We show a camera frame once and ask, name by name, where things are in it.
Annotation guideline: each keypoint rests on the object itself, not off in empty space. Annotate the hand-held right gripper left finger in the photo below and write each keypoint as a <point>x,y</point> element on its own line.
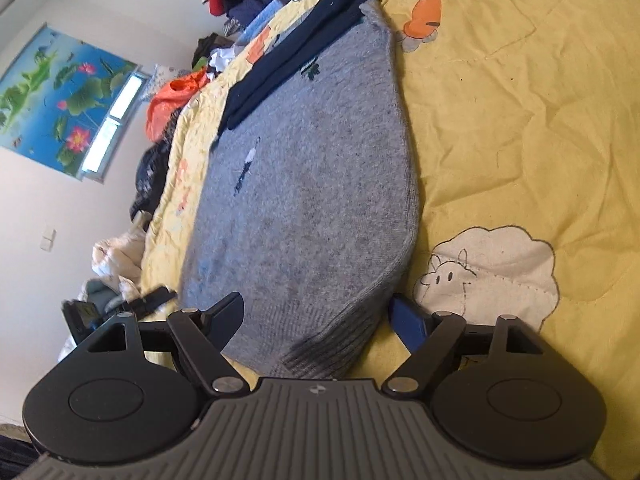
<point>225,317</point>

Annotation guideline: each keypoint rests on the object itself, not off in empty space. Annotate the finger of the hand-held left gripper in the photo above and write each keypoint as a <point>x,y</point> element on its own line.
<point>152,299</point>

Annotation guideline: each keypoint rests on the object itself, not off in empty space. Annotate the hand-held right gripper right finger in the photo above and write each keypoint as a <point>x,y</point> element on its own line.
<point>407,325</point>

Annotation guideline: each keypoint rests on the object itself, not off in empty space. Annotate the grey sweater with navy sleeves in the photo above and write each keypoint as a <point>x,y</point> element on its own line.
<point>310,185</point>

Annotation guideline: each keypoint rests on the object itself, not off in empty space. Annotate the cream cloth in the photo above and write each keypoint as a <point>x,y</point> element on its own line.
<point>117,260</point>

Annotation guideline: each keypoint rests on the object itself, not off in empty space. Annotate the black garment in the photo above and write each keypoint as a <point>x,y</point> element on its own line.
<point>150,180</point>

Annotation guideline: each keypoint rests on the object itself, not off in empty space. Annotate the orange cloth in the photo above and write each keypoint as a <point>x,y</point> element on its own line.
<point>170,100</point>

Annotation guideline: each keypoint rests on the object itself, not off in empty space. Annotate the yellow printed blanket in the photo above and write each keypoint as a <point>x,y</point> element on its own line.
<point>525,135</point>

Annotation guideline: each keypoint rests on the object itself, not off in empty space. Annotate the white cloth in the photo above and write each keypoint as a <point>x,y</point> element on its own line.
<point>222,62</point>

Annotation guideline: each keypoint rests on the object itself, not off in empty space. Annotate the dark brown garment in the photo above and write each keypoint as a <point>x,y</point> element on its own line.
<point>210,47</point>

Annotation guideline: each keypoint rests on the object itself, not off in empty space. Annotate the light blue cloth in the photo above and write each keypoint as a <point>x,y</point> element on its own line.
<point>265,17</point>

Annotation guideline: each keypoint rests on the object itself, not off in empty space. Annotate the white wall switch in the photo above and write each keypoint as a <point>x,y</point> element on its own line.
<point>48,241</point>

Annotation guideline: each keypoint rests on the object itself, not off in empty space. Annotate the lotus wall poster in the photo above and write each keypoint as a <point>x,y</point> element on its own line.
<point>55,95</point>

